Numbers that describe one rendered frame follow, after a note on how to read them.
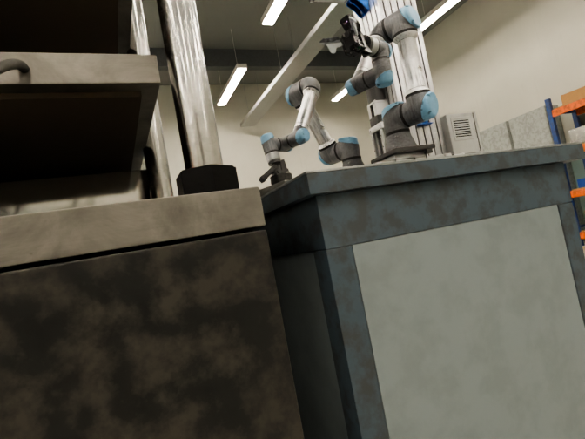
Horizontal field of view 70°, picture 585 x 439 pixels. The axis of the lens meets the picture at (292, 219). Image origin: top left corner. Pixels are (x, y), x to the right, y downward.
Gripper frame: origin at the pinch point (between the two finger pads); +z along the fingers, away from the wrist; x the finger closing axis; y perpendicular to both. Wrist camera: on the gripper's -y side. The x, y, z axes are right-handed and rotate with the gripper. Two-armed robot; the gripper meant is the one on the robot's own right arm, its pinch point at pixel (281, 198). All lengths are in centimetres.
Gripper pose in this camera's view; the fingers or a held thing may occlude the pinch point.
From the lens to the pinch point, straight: 217.4
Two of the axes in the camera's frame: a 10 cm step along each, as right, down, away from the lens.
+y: 9.2, -2.4, 3.0
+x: -2.6, 2.1, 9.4
